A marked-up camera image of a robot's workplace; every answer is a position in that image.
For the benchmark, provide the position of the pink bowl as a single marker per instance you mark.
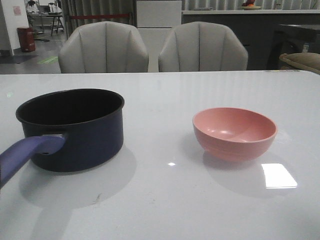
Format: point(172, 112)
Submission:
point(234, 134)

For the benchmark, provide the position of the right beige chair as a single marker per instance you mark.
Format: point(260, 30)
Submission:
point(202, 47)

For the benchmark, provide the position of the beige chair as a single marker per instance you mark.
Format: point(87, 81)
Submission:
point(202, 47)
point(104, 47)

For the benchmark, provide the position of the dark blue saucepan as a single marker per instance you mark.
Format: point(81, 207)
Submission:
point(66, 131)

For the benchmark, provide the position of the left beige chair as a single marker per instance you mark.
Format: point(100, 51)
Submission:
point(104, 47)

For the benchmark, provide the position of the white drawer cabinet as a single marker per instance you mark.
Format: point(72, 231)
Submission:
point(154, 19)

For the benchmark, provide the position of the red barrier belt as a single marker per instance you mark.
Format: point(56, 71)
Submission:
point(104, 16)

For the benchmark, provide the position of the dark counter white top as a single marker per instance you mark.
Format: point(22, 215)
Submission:
point(254, 28)

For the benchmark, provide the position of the fruit plate on counter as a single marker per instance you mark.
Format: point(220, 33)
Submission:
point(249, 5)

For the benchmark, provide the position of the background work desk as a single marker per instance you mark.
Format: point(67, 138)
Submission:
point(39, 21)

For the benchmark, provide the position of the red trash bin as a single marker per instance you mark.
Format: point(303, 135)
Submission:
point(26, 39)

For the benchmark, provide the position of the dark side table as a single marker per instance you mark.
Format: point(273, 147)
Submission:
point(290, 39)

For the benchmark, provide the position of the brown cushion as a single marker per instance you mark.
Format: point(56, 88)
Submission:
point(306, 61)

